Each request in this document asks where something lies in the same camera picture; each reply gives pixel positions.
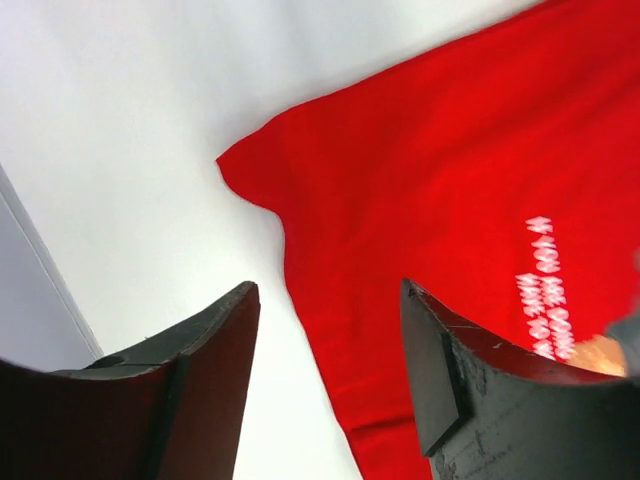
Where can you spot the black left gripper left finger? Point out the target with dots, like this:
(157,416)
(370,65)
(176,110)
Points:
(169,407)

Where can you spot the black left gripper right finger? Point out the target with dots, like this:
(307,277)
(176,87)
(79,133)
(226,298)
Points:
(485,408)

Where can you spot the red printed t shirt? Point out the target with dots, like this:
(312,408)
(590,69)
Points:
(500,172)

